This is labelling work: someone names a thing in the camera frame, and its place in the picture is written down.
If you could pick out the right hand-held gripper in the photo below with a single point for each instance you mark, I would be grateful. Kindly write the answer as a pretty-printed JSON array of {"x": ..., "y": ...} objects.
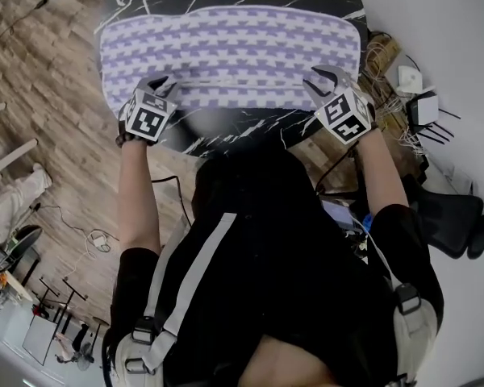
[{"x": 347, "y": 115}]

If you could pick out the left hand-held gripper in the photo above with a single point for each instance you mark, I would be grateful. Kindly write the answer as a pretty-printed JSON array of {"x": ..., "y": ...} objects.
[{"x": 149, "y": 113}]

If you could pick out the purple white patterned towel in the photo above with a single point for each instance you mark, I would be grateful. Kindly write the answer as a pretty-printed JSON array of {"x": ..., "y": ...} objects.
[{"x": 234, "y": 51}]

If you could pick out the person's right forearm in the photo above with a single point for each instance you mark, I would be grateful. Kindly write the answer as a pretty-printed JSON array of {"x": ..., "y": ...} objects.
[{"x": 381, "y": 176}]

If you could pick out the person's left forearm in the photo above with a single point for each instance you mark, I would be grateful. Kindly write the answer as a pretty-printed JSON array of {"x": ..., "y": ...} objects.
[{"x": 139, "y": 200}]

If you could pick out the person's left hand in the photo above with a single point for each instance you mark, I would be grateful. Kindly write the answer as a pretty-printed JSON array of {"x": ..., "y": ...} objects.
[{"x": 126, "y": 135}]

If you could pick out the small white box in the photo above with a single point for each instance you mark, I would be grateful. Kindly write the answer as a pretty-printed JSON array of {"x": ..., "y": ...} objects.
[{"x": 410, "y": 78}]

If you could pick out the white router with black antennas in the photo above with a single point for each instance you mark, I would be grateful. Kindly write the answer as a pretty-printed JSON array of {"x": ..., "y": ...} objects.
[{"x": 425, "y": 109}]

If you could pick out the pile of electronics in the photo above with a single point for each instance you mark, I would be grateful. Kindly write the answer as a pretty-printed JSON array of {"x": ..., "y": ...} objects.
[{"x": 347, "y": 224}]

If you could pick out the white furniture legs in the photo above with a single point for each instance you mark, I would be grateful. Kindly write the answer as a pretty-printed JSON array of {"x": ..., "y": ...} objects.
[{"x": 8, "y": 155}]

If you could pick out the white power adapter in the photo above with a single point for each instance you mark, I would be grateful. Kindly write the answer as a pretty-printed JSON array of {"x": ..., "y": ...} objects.
[{"x": 98, "y": 241}]

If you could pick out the white cloth bundle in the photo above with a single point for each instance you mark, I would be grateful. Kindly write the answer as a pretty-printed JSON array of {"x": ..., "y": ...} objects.
[{"x": 14, "y": 200}]

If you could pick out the person's black top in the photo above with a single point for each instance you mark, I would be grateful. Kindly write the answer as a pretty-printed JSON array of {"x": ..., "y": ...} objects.
[{"x": 282, "y": 264}]

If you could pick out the black office chair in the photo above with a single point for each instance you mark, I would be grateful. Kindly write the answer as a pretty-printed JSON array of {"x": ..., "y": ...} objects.
[{"x": 451, "y": 220}]

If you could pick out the black metal rack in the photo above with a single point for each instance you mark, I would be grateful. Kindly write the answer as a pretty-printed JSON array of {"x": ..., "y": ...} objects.
[{"x": 62, "y": 300}]

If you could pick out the black floor fan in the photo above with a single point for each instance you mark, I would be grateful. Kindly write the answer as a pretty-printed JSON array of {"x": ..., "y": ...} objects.
[{"x": 84, "y": 355}]

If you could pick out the grey flat board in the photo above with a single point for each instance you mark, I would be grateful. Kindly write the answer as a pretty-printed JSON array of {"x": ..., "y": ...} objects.
[{"x": 39, "y": 339}]

